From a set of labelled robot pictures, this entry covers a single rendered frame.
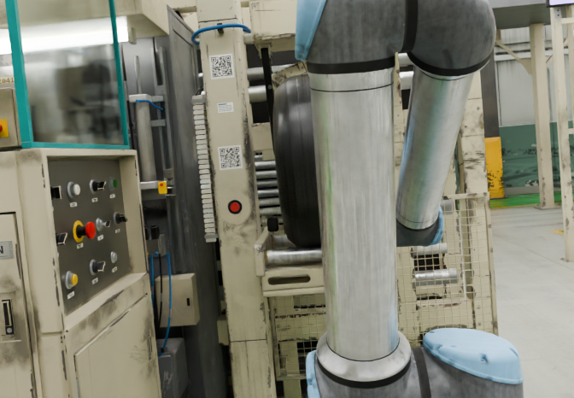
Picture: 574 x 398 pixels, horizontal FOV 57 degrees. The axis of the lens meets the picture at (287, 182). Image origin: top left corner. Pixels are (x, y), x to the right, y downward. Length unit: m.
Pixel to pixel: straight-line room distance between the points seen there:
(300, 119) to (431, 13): 0.88
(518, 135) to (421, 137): 10.84
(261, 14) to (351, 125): 1.36
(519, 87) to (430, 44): 11.15
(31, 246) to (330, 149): 0.68
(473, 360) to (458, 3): 0.51
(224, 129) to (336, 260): 1.01
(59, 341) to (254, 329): 0.77
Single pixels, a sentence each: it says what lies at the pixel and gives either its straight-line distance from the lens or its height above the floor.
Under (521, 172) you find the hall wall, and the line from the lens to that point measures 11.72.
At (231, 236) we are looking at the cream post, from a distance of 1.71.
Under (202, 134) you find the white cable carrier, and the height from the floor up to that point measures 1.30.
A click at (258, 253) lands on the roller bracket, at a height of 0.93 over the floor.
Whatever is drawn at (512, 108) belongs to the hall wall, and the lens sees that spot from 11.75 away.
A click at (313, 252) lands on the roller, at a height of 0.91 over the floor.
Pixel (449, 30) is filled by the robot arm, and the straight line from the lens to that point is 0.69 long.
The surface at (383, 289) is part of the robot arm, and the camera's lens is 0.78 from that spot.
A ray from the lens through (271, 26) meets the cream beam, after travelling 1.99.
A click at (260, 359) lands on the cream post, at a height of 0.56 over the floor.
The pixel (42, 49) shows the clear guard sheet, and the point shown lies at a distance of 1.26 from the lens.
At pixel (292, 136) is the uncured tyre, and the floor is 1.26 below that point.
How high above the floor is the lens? 1.21
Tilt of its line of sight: 3 degrees down
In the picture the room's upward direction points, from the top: 5 degrees counter-clockwise
